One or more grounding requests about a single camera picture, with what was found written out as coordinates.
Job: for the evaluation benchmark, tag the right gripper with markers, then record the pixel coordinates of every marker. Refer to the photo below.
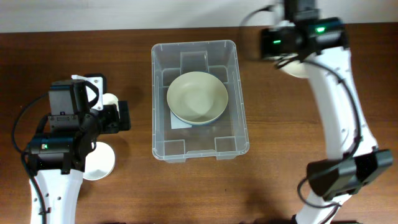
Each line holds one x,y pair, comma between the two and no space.
265,52

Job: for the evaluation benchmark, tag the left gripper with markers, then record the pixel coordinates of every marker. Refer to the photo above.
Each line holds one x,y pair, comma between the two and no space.
114,125

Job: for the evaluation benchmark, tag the cream plastic cup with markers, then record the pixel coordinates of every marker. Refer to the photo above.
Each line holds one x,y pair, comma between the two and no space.
110,99

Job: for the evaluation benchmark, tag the cream large bowl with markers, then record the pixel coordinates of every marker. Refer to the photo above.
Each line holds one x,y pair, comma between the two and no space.
294,68

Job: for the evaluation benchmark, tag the dark blue plate bowl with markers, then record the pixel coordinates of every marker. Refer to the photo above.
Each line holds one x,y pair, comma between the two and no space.
186,121

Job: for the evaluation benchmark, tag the beige large bowl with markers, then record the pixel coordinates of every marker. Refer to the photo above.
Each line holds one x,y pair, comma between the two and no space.
197,97

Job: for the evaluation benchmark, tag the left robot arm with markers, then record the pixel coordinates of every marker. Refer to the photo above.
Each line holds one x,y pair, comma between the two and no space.
55,158

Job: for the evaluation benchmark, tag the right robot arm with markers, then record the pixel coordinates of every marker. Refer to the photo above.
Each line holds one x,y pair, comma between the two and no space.
304,45

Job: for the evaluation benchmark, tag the white small bowl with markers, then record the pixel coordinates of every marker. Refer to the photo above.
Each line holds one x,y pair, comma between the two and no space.
100,162

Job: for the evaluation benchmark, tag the clear plastic storage bin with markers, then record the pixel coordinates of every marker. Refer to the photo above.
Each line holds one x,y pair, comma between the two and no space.
199,82

